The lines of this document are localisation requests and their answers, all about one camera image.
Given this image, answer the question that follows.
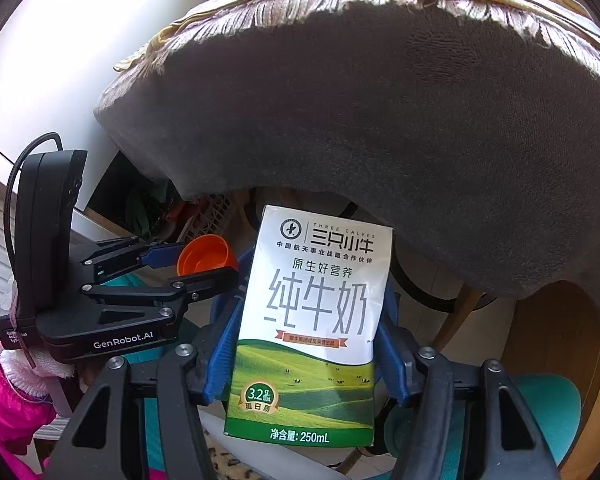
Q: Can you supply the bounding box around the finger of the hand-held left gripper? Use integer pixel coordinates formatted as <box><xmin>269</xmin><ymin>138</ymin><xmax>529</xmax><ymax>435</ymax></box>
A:
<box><xmin>42</xmin><ymin>285</ymin><xmax>251</xmax><ymax>480</ymax></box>
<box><xmin>36</xmin><ymin>266</ymin><xmax>239</xmax><ymax>346</ymax></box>

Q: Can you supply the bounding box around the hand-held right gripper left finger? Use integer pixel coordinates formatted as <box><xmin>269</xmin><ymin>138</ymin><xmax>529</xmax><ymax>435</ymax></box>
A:
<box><xmin>42</xmin><ymin>285</ymin><xmax>251</xmax><ymax>480</ymax></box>

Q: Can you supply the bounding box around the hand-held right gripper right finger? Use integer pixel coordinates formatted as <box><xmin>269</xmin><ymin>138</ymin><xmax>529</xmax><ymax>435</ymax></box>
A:
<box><xmin>375</xmin><ymin>280</ymin><xmax>561</xmax><ymax>480</ymax></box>

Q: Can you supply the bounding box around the orange plastic cup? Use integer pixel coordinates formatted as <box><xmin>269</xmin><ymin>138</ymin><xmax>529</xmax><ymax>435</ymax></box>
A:
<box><xmin>176</xmin><ymin>234</ymin><xmax>239</xmax><ymax>277</ymax></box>

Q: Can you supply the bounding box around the white green milk carton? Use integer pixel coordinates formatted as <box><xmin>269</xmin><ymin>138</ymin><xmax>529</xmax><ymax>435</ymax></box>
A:
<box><xmin>223</xmin><ymin>204</ymin><xmax>395</xmax><ymax>448</ymax></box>

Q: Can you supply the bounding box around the person's left forearm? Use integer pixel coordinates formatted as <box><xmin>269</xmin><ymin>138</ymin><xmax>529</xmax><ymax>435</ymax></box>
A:
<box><xmin>0</xmin><ymin>280</ymin><xmax>78</xmax><ymax>480</ymax></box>

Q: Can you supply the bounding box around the wooden chair leg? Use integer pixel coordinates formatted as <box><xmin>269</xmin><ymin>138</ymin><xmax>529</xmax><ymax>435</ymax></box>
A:
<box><xmin>432</xmin><ymin>280</ymin><xmax>482</xmax><ymax>352</ymax></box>

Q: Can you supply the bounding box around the white plastic crate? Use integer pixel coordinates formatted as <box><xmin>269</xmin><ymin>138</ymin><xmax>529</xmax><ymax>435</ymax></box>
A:
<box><xmin>176</xmin><ymin>194</ymin><xmax>234</xmax><ymax>247</ymax></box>

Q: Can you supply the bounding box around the teal stool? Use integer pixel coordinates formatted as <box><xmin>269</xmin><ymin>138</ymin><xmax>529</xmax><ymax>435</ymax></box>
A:
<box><xmin>384</xmin><ymin>372</ymin><xmax>581</xmax><ymax>467</ymax></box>

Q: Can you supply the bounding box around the wooden panel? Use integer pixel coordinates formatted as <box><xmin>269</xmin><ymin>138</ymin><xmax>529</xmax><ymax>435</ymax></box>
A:
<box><xmin>500</xmin><ymin>280</ymin><xmax>600</xmax><ymax>480</ymax></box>

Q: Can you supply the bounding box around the grey table cover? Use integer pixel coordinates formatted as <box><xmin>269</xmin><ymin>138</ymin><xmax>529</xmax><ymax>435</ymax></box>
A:
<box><xmin>94</xmin><ymin>0</ymin><xmax>600</xmax><ymax>333</ymax></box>

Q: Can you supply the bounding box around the striped fringed tablecloth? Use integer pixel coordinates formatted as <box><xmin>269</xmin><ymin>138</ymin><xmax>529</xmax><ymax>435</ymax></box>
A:
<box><xmin>112</xmin><ymin>0</ymin><xmax>600</xmax><ymax>81</ymax></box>

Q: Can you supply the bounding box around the black cable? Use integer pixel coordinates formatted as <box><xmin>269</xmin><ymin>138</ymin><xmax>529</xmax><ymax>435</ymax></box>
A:
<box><xmin>0</xmin><ymin>132</ymin><xmax>66</xmax><ymax>341</ymax></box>

